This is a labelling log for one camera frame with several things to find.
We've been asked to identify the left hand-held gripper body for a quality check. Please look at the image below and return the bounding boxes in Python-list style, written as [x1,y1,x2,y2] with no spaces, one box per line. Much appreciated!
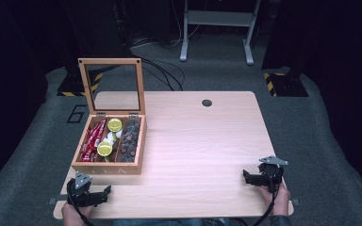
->
[66,170,102,208]

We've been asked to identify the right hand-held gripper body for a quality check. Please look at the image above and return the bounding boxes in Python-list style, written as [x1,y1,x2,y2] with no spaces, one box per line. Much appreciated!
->
[256,155,289,193]

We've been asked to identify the person's left hand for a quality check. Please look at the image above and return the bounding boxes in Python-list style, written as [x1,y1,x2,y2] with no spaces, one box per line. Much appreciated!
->
[60,202,94,226]

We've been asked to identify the person's right hand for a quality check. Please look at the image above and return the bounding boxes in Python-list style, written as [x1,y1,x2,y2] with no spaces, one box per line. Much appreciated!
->
[254,182,291,218]

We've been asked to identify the wooden box with glass lid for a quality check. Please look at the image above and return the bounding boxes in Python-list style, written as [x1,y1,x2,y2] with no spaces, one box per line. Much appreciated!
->
[71,57,148,176]

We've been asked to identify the yellow-lidded capsule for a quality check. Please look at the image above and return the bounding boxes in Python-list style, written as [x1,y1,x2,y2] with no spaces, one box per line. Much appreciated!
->
[107,118,123,134]
[96,141,114,157]

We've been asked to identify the pile of red sachets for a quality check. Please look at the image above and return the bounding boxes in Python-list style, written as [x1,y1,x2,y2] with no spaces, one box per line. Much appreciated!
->
[79,119,107,163]

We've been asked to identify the pile of dark capsules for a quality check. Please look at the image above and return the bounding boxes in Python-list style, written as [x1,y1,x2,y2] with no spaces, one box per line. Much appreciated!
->
[116,117,142,164]

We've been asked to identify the person's legs in jeans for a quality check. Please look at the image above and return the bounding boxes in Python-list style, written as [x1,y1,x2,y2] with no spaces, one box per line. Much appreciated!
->
[112,218,231,226]

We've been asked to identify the black stand with striped base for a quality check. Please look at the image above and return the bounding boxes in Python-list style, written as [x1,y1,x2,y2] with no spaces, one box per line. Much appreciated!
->
[261,0,310,98]
[56,0,130,98]

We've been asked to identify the white metal stand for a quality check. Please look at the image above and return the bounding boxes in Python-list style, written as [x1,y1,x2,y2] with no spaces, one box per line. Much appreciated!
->
[179,0,262,66]

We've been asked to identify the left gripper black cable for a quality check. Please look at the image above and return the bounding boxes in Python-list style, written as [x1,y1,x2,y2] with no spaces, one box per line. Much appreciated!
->
[67,186,95,226]

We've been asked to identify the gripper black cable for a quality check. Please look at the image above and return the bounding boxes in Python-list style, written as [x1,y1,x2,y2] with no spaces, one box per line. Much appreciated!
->
[67,186,95,226]
[252,183,281,226]

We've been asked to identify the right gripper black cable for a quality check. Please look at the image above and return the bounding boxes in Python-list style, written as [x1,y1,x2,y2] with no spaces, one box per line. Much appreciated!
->
[252,183,281,226]

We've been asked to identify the bundle of floor cables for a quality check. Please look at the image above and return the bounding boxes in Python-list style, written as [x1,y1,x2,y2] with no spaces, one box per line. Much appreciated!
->
[129,18,202,92]

